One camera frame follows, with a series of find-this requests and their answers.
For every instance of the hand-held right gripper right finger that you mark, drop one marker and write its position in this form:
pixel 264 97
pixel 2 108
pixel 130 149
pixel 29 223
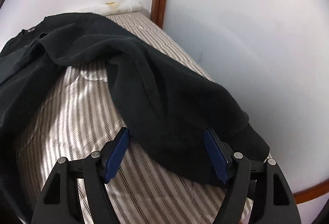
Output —
pixel 216 152

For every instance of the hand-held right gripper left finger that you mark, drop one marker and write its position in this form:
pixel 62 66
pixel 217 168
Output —
pixel 117 152

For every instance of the black t-shirt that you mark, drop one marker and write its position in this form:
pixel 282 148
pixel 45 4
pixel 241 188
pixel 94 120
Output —
pixel 167 85

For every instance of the striped bed mattress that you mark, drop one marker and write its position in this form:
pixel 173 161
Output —
pixel 77 116

